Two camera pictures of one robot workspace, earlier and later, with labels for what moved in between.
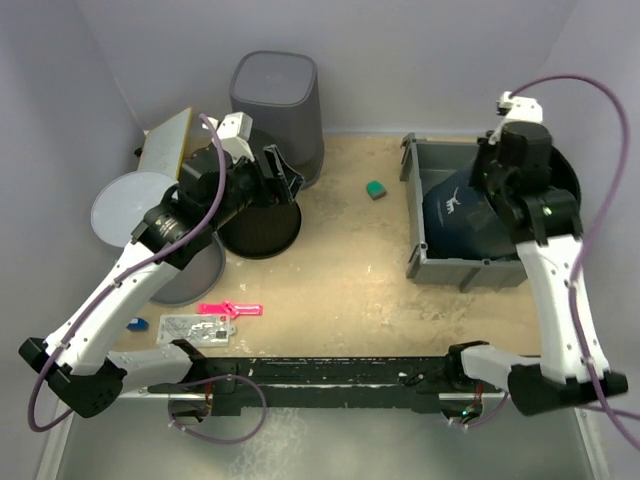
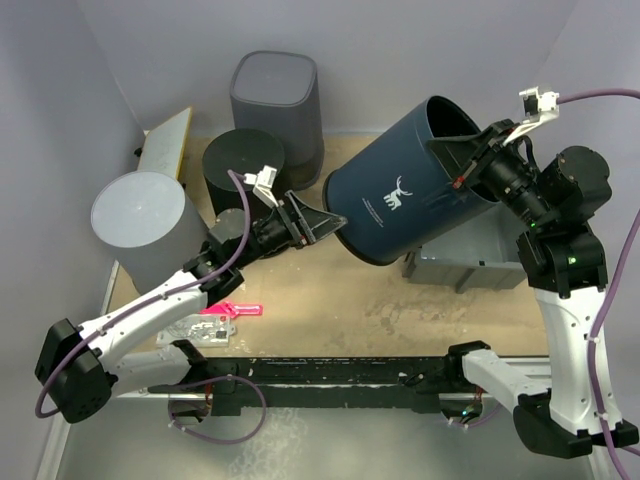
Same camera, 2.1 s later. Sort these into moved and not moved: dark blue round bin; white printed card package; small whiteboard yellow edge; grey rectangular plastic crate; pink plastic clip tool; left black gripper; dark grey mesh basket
Moved: grey rectangular plastic crate; left black gripper; dark blue round bin
Not moved: dark grey mesh basket; pink plastic clip tool; small whiteboard yellow edge; white printed card package
